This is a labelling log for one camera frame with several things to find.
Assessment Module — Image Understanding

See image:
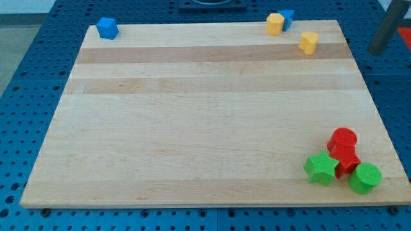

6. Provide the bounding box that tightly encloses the blue cube block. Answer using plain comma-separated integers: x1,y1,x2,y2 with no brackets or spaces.
96,17,119,40

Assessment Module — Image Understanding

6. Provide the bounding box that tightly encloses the green star block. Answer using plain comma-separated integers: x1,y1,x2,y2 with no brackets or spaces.
304,151,339,186

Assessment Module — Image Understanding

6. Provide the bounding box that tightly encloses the red cylinder block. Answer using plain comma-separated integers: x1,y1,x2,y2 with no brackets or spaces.
327,127,358,151

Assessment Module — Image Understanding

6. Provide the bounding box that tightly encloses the green cylinder block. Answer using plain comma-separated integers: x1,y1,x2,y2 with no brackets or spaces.
348,162,382,194

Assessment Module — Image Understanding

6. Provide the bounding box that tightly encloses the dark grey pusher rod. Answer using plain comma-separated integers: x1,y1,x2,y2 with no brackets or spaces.
367,0,410,56

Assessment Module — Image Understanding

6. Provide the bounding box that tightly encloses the yellow heart block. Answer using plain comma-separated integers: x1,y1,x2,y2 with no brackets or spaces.
298,31,319,55

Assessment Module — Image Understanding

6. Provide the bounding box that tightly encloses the wooden board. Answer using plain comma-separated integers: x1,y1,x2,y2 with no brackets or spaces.
20,20,410,209

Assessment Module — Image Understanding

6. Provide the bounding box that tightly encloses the yellow hexagon block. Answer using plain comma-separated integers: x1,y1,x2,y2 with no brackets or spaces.
266,13,285,35

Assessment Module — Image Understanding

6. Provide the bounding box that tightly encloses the blue triangle block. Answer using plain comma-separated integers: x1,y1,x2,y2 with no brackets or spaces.
277,10,295,31

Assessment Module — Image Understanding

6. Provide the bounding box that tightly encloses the red star block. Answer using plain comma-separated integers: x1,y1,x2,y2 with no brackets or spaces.
329,144,361,178

